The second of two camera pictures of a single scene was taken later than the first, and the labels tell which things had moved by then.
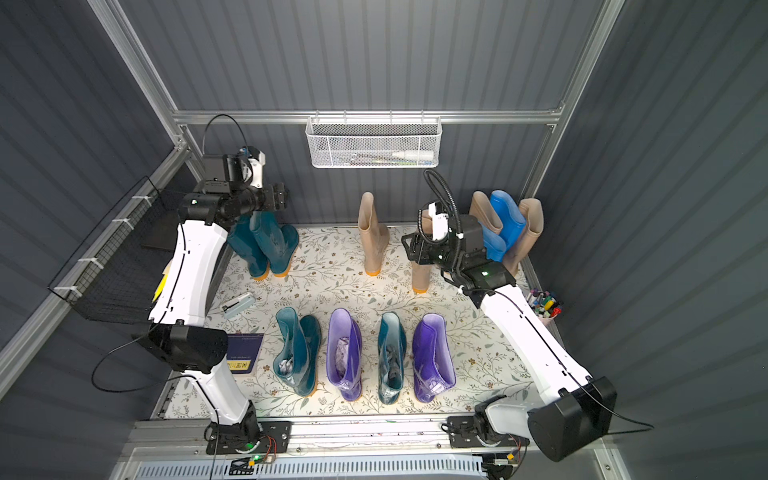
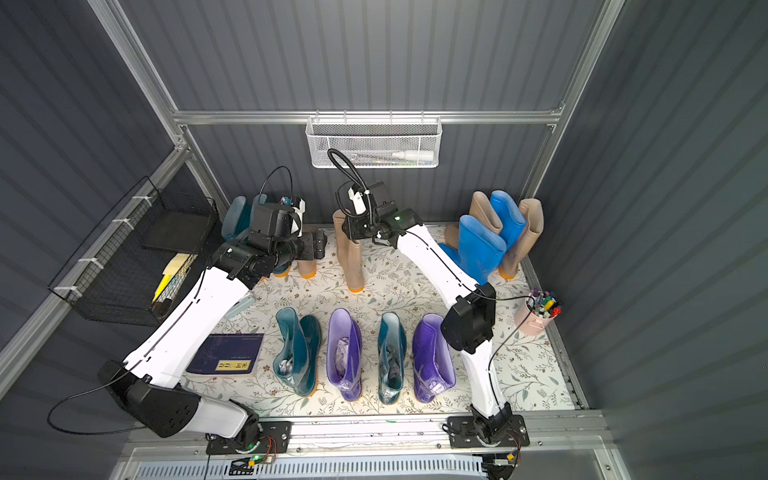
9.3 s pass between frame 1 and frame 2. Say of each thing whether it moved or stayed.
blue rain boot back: stayed
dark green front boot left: stayed
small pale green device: stayed
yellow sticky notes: stayed
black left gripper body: moved
